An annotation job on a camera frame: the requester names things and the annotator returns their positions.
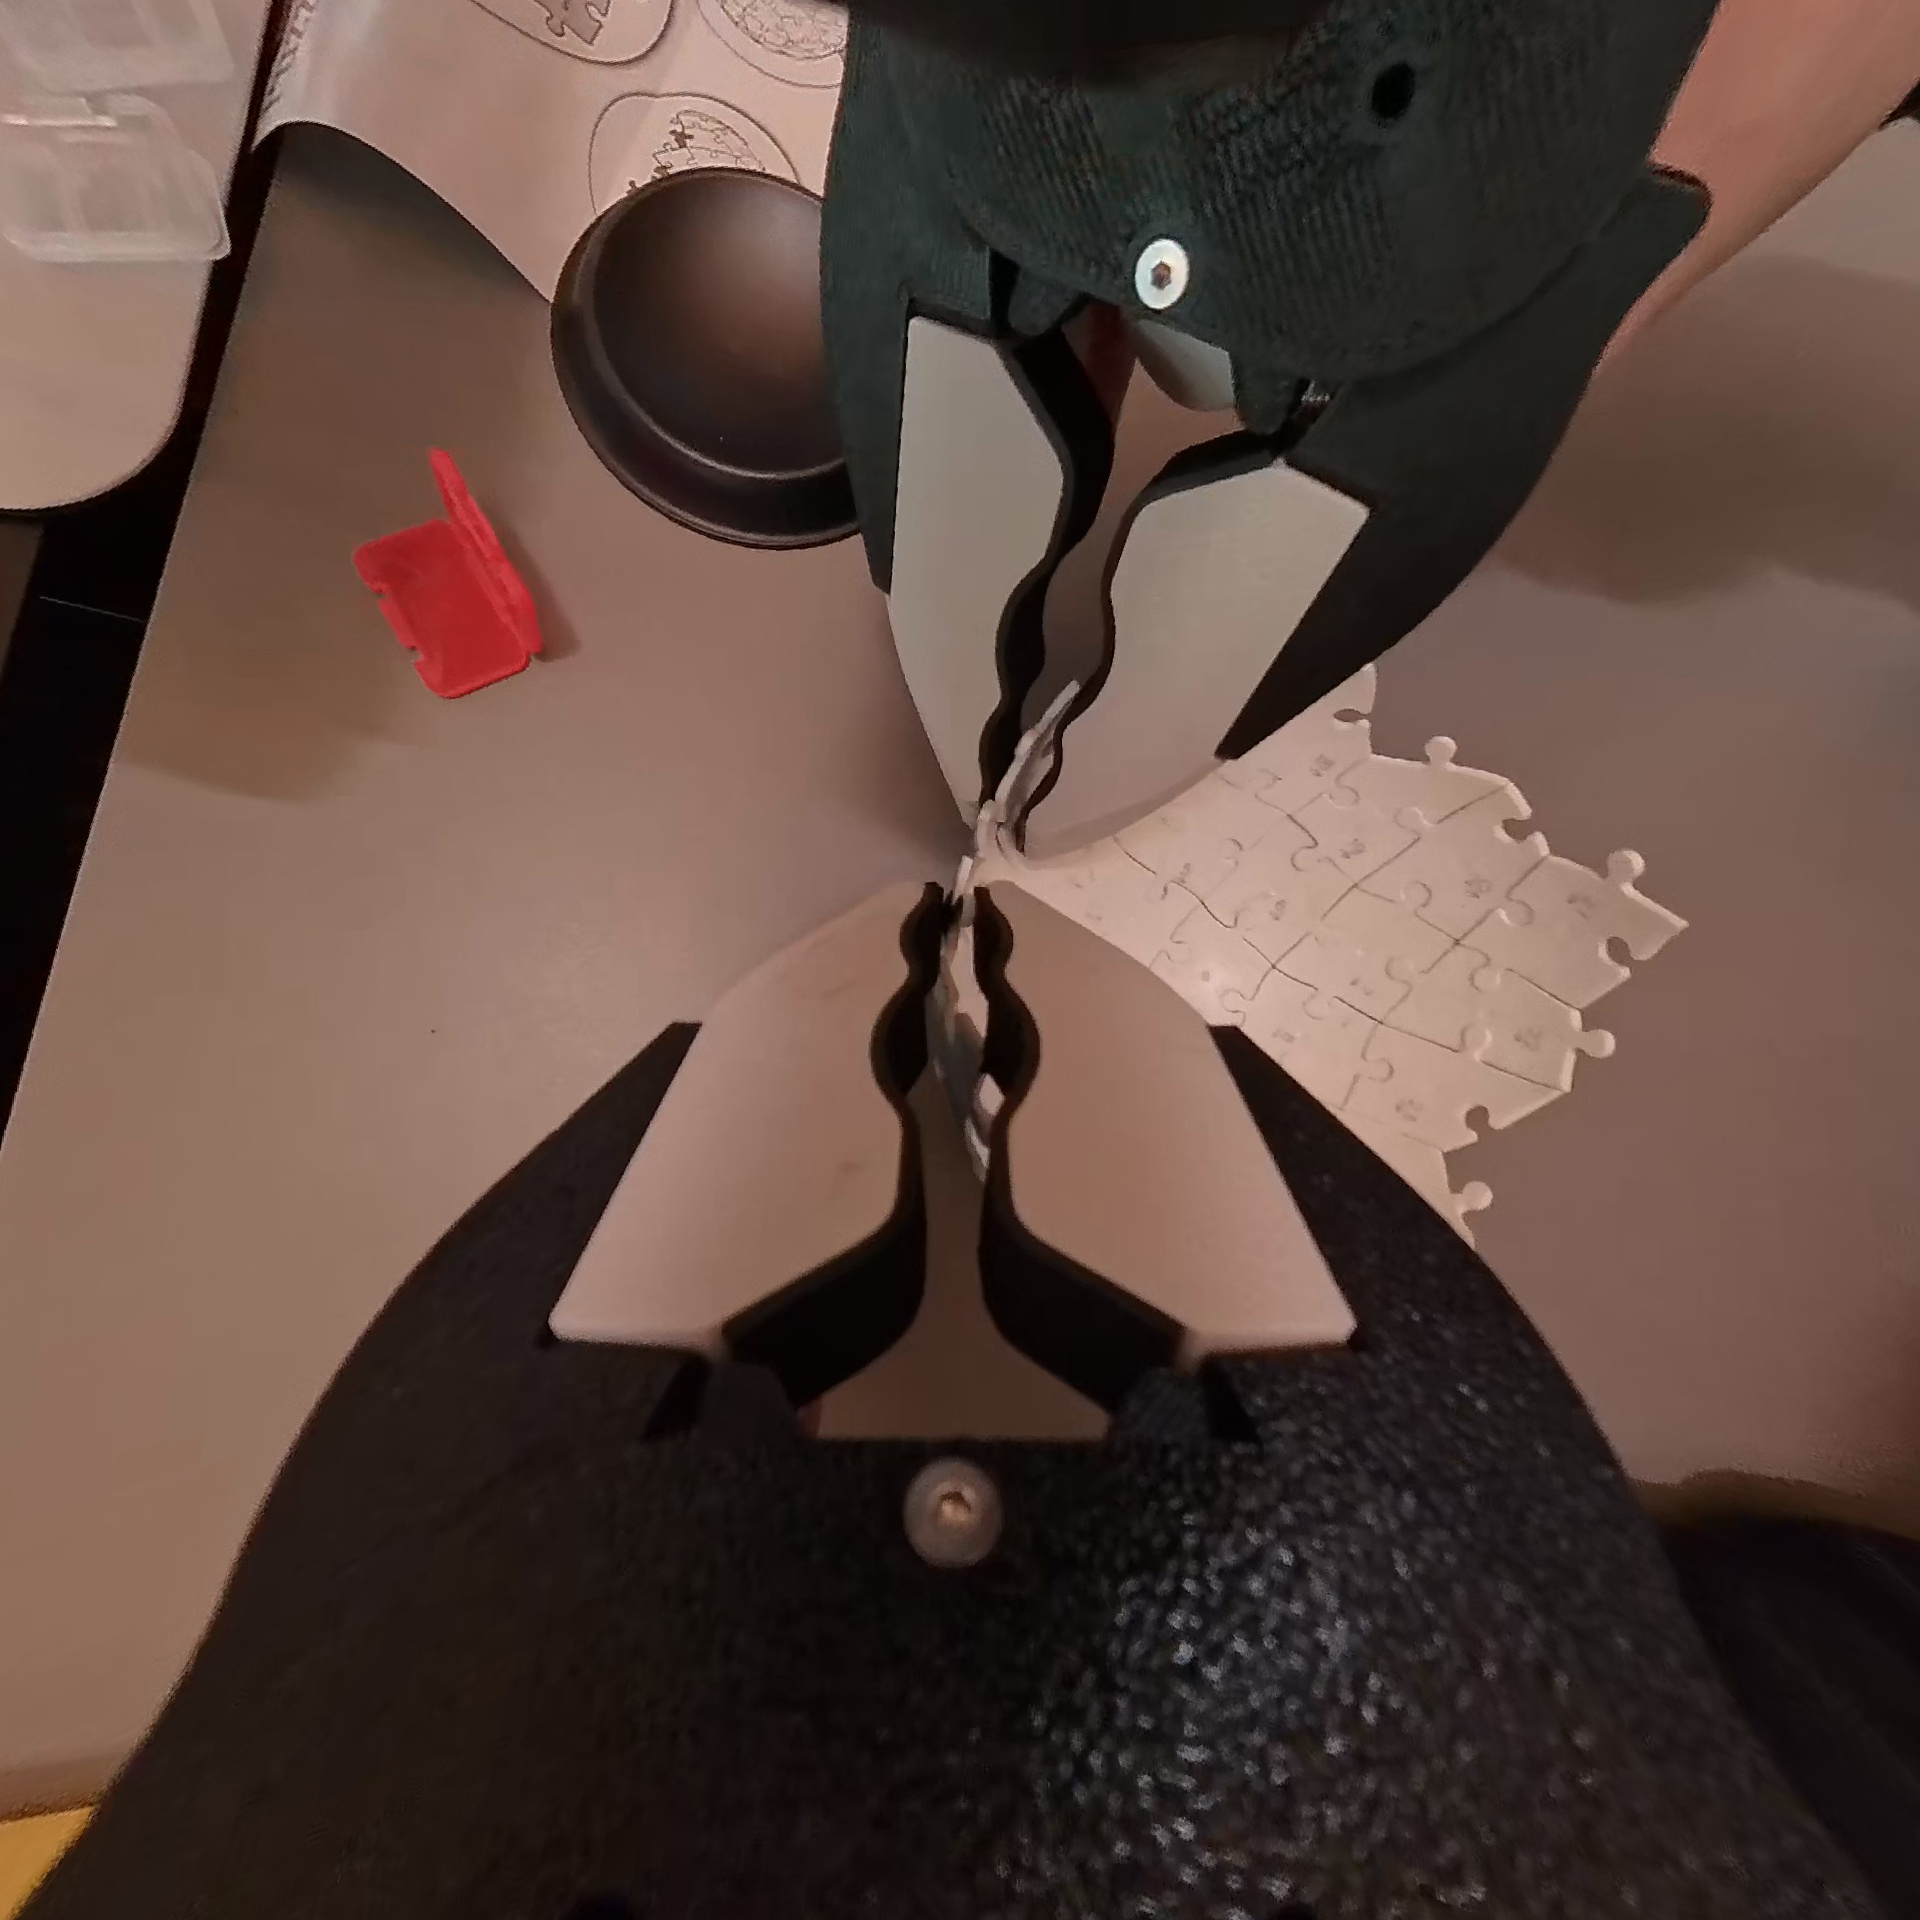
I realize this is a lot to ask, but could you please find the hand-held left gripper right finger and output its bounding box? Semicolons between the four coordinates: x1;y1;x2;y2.
972;892;1362;1417

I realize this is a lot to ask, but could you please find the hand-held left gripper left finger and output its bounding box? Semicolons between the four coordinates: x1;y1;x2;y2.
547;883;951;1409

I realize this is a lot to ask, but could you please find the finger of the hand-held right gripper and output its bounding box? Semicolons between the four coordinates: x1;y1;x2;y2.
1008;433;1373;857
887;305;1116;825

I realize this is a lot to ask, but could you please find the partly built white puzzle ball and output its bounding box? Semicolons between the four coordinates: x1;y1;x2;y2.
922;668;1688;1255

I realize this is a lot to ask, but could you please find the black round puzzle stand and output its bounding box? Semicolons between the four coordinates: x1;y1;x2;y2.
551;163;872;548

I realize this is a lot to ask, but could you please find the folded puzzle instruction leaflet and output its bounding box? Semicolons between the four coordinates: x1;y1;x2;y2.
247;0;858;301

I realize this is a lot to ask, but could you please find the red plastic case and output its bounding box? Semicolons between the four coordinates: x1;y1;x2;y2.
352;451;541;701

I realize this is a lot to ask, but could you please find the white cardboard tray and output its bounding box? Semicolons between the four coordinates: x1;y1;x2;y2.
0;0;279;513

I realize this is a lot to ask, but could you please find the clear plastic case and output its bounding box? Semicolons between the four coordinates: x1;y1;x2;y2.
0;0;232;91
0;95;232;268

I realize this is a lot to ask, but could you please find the large yellow bin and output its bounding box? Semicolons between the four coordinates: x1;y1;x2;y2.
0;1808;98;1920

